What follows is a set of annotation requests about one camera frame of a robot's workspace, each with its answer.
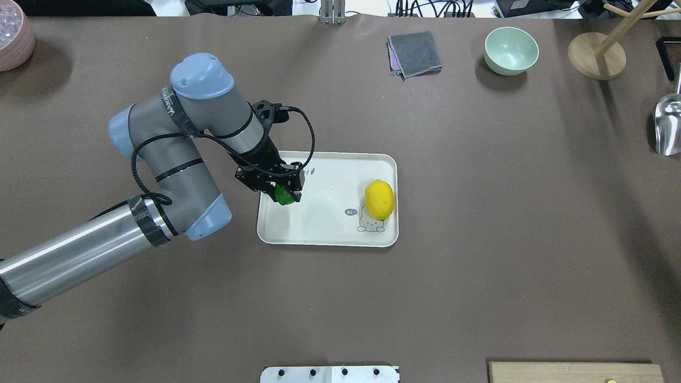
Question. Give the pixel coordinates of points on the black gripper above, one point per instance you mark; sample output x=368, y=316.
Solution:
x=264, y=155

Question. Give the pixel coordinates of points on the green lemon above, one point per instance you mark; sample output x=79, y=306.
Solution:
x=281, y=195

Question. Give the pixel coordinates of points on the yellow lemon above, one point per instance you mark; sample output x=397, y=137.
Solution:
x=380, y=199

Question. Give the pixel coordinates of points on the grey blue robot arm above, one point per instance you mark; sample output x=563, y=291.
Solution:
x=178, y=193

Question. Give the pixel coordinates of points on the white rabbit tray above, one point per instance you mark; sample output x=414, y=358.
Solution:
x=332, y=210

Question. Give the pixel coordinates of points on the grey folded cloth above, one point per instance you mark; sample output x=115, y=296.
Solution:
x=413, y=55

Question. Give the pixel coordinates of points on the mint green bowl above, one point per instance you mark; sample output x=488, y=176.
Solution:
x=510, y=51

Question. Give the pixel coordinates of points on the wooden board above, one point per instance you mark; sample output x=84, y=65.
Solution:
x=573, y=372

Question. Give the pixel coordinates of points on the pink ribbed bowl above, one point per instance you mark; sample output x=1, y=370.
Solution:
x=17, y=38

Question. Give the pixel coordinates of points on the wooden stand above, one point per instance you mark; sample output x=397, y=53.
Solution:
x=601, y=57

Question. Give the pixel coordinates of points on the metal scoop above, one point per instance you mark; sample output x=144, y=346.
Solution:
x=667, y=122

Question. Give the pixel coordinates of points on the white metal base plate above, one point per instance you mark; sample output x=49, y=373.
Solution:
x=332, y=373

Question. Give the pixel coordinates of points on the metal camera post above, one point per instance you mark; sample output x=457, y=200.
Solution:
x=332, y=12

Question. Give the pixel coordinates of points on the black frame object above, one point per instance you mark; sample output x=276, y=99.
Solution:
x=668, y=48

